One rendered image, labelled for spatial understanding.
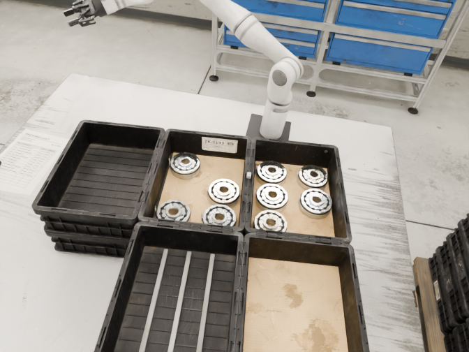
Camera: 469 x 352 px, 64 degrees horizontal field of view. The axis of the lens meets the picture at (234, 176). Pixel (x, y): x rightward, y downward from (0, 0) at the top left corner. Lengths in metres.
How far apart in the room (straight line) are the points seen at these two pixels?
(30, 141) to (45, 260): 0.59
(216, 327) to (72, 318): 0.43
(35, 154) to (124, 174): 0.47
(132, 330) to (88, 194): 0.48
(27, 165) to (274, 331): 1.12
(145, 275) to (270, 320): 0.36
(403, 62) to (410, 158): 0.73
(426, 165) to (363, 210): 1.50
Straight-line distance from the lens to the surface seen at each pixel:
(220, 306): 1.05
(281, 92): 1.38
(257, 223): 1.15
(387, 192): 1.60
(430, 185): 2.82
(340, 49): 3.06
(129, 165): 1.37
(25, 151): 1.73
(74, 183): 1.35
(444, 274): 2.04
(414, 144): 3.08
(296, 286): 1.10
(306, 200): 1.24
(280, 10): 2.96
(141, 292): 1.08
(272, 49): 1.41
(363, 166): 1.66
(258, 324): 1.04
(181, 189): 1.27
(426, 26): 3.07
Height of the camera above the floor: 1.79
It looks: 47 degrees down
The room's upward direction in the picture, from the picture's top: 5 degrees clockwise
